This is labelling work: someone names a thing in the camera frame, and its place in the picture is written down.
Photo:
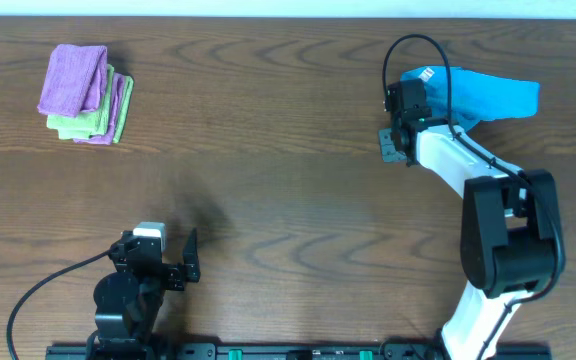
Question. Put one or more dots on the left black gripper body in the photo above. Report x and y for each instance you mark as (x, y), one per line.
(174, 272)

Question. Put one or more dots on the blue microfiber cloth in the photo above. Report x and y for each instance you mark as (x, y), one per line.
(476, 97)

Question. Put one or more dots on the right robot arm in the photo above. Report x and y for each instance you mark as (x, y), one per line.
(511, 243)

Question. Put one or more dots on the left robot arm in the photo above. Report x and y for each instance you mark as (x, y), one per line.
(129, 299)

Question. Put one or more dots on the lower purple folded cloth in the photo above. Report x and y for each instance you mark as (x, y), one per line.
(106, 138)

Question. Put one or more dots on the purple folded cloth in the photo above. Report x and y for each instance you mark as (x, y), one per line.
(106, 138)
(75, 80)

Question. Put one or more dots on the upper green folded cloth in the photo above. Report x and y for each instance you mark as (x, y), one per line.
(86, 124)

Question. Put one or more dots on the green folded cloth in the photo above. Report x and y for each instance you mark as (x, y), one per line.
(86, 124)
(123, 107)

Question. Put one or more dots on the bottom green folded cloth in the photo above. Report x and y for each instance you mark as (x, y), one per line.
(123, 107)

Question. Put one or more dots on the top purple folded cloth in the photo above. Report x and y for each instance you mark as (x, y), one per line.
(75, 80)

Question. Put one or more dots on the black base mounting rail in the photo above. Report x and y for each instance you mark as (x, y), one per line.
(208, 351)

